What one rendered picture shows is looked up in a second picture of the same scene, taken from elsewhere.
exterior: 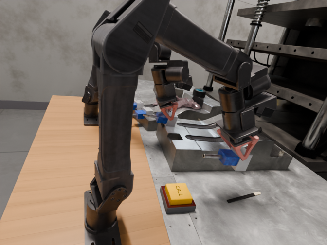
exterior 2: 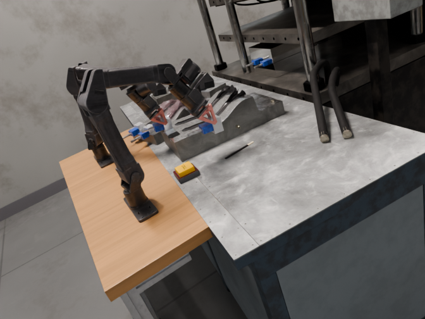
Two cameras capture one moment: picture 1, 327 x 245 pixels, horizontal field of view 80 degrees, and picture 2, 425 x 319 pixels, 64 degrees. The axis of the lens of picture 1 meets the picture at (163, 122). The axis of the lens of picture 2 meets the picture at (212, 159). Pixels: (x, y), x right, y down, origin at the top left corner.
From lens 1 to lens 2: 0.75 m
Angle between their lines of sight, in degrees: 4
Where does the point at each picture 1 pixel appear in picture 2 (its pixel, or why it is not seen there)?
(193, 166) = (197, 149)
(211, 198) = (213, 162)
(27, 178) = (83, 211)
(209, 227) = (210, 176)
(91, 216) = (129, 199)
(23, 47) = not seen: outside the picture
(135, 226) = (161, 198)
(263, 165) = (258, 119)
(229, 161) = (206, 129)
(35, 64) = (11, 148)
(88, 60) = (67, 109)
